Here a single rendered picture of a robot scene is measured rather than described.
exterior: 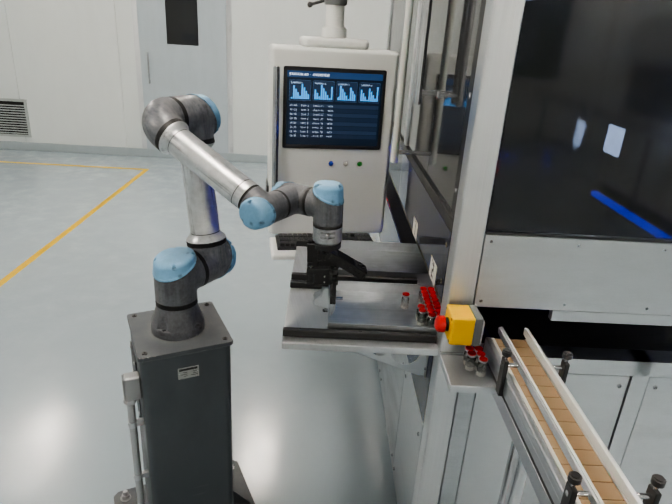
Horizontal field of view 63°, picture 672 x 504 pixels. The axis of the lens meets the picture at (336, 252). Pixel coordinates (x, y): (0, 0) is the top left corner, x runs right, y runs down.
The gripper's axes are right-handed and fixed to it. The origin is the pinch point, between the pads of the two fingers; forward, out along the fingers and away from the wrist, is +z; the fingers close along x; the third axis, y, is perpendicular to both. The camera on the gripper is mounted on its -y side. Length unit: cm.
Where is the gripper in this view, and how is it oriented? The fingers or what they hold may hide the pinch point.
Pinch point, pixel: (333, 310)
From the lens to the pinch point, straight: 147.6
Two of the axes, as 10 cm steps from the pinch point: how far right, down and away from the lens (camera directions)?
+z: -0.3, 9.2, 3.8
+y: -10.0, -0.3, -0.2
